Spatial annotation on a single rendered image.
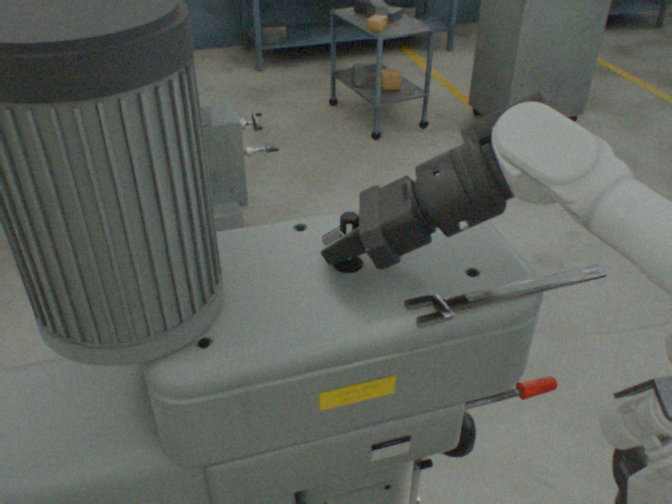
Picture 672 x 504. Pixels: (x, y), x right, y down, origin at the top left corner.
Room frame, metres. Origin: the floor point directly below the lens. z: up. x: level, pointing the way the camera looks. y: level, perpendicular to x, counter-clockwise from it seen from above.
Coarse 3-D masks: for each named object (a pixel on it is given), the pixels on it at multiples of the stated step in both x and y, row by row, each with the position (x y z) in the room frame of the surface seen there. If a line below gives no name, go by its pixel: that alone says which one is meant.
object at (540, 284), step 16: (560, 272) 0.60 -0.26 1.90; (576, 272) 0.60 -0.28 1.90; (592, 272) 0.60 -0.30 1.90; (496, 288) 0.57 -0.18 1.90; (512, 288) 0.57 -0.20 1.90; (528, 288) 0.57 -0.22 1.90; (544, 288) 0.57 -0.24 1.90; (416, 304) 0.54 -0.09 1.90; (432, 304) 0.55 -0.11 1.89; (448, 304) 0.54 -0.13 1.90; (464, 304) 0.54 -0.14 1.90; (480, 304) 0.54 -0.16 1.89; (416, 320) 0.51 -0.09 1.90; (432, 320) 0.51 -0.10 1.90; (448, 320) 0.52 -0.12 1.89
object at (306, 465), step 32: (416, 416) 0.53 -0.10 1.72; (448, 416) 0.54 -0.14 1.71; (288, 448) 0.48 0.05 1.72; (320, 448) 0.49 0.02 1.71; (352, 448) 0.50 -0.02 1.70; (384, 448) 0.51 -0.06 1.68; (416, 448) 0.53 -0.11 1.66; (448, 448) 0.54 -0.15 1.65; (224, 480) 0.45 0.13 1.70; (256, 480) 0.46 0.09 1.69; (288, 480) 0.48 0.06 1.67; (320, 480) 0.49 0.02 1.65
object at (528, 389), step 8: (520, 384) 0.59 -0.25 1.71; (528, 384) 0.59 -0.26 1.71; (536, 384) 0.59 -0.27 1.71; (544, 384) 0.59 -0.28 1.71; (552, 384) 0.60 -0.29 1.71; (504, 392) 0.58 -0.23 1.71; (512, 392) 0.58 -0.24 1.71; (520, 392) 0.59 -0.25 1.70; (528, 392) 0.58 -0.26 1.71; (536, 392) 0.59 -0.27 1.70; (544, 392) 0.59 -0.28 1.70; (472, 400) 0.57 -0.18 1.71; (480, 400) 0.57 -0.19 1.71; (488, 400) 0.57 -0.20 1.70; (496, 400) 0.57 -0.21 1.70; (464, 408) 0.56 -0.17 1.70
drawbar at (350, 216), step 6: (342, 216) 0.62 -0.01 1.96; (348, 216) 0.62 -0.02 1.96; (354, 216) 0.62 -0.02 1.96; (342, 222) 0.62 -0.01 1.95; (348, 222) 0.61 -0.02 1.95; (354, 222) 0.61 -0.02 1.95; (342, 228) 0.62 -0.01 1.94; (354, 228) 0.61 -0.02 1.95; (354, 258) 0.62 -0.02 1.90; (342, 264) 0.62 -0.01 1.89; (348, 264) 0.61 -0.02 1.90; (354, 264) 0.62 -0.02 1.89; (342, 270) 0.62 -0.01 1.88; (348, 270) 0.61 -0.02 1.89; (354, 270) 0.62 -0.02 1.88
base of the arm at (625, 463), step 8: (616, 448) 0.72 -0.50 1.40; (632, 448) 0.69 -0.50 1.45; (640, 448) 0.68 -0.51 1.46; (616, 456) 0.71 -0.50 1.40; (624, 456) 0.69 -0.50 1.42; (632, 456) 0.68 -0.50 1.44; (640, 456) 0.66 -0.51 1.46; (616, 464) 0.70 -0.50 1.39; (624, 464) 0.68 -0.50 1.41; (632, 464) 0.67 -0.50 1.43; (640, 464) 0.65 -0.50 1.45; (616, 472) 0.69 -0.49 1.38; (624, 472) 0.67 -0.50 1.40; (632, 472) 0.66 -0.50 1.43; (616, 480) 0.68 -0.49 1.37; (624, 480) 0.66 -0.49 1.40; (624, 488) 0.65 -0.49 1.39; (624, 496) 0.64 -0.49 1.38
